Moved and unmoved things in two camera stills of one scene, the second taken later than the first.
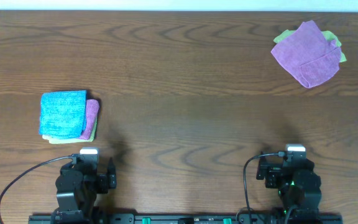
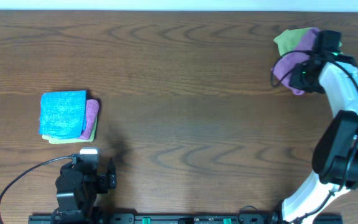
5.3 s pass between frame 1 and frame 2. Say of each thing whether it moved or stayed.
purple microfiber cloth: moved
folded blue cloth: stayed
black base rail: stayed
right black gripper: moved
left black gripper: stayed
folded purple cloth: stayed
